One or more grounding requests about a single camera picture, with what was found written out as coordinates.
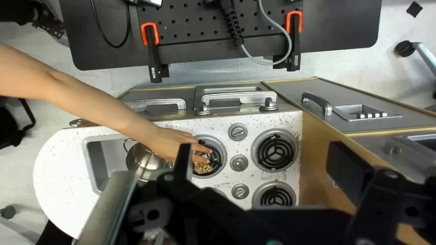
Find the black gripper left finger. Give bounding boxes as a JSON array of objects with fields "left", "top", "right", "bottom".
[{"left": 172, "top": 143, "right": 202, "bottom": 202}]

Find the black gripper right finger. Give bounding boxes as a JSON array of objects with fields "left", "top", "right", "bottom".
[{"left": 326, "top": 140, "right": 388, "bottom": 215}]

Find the person's bare forearm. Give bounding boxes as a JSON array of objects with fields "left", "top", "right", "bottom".
[{"left": 0, "top": 42, "right": 158, "bottom": 148}]

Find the grey toy kitchen sink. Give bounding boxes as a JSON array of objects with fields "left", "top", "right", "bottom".
[{"left": 80, "top": 135, "right": 140, "bottom": 197}]

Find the wooden toy play kitchen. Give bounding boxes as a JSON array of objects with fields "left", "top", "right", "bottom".
[{"left": 31, "top": 75, "right": 436, "bottom": 245}]

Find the person's bare hand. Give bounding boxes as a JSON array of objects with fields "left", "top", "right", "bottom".
[{"left": 146, "top": 127, "right": 214, "bottom": 165}]

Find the black coil stove burner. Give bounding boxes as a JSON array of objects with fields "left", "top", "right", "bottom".
[
  {"left": 251, "top": 180, "right": 297, "bottom": 211},
  {"left": 251, "top": 128, "right": 300, "bottom": 174},
  {"left": 191, "top": 133, "right": 229, "bottom": 180}
]

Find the grey stove knob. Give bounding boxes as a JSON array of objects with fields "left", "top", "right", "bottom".
[
  {"left": 226, "top": 123, "right": 249, "bottom": 143},
  {"left": 230, "top": 181, "right": 252, "bottom": 202},
  {"left": 229, "top": 153, "right": 251, "bottom": 173}
]

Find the black pegboard table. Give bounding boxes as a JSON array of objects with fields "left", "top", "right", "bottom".
[{"left": 59, "top": 0, "right": 384, "bottom": 72}]

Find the grey oven door handle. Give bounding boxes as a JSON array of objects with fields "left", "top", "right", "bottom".
[{"left": 194, "top": 84, "right": 279, "bottom": 116}]

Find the grey cabinet door handle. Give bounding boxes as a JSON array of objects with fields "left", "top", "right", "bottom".
[{"left": 300, "top": 91, "right": 335, "bottom": 117}]

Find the orange handled black clamp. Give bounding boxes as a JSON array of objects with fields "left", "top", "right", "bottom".
[
  {"left": 139, "top": 21, "right": 170, "bottom": 84},
  {"left": 271, "top": 10, "right": 305, "bottom": 72}
]

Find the thin black cable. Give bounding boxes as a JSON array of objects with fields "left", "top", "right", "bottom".
[{"left": 87, "top": 0, "right": 134, "bottom": 50}]

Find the black coiled cable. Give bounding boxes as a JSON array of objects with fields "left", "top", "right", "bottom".
[{"left": 217, "top": 0, "right": 248, "bottom": 48}]

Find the grey cable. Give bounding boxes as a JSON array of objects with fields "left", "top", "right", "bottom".
[{"left": 239, "top": 0, "right": 296, "bottom": 68}]

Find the black strap bag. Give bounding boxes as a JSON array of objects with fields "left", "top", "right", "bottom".
[{"left": 0, "top": 95, "right": 38, "bottom": 151}]

